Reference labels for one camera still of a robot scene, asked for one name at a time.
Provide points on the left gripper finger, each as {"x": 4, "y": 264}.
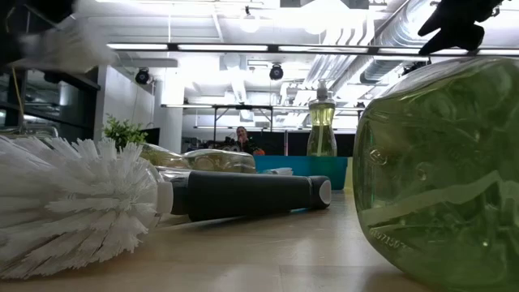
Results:
{"x": 8, "y": 44}

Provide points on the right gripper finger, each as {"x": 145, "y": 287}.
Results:
{"x": 442, "y": 20}
{"x": 466, "y": 38}

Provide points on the green dish soap pump bottle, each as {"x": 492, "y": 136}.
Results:
{"x": 321, "y": 134}
{"x": 438, "y": 182}
{"x": 221, "y": 161}

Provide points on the blue cellulose sponge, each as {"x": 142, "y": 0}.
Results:
{"x": 302, "y": 210}

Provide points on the black shelving unit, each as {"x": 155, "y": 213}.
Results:
{"x": 77, "y": 105}

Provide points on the black ceiling spotlight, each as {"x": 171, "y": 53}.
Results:
{"x": 276, "y": 72}
{"x": 142, "y": 76}

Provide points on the small green potted plant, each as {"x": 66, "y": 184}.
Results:
{"x": 123, "y": 131}

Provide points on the yellow plastic bin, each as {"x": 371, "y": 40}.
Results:
{"x": 349, "y": 174}

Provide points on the blue plastic bin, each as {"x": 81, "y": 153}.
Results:
{"x": 300, "y": 166}

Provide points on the person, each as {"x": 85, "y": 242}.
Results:
{"x": 243, "y": 138}

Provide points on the silver ventilation duct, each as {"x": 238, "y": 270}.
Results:
{"x": 397, "y": 32}

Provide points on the long ceiling light rail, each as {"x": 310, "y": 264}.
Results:
{"x": 223, "y": 47}

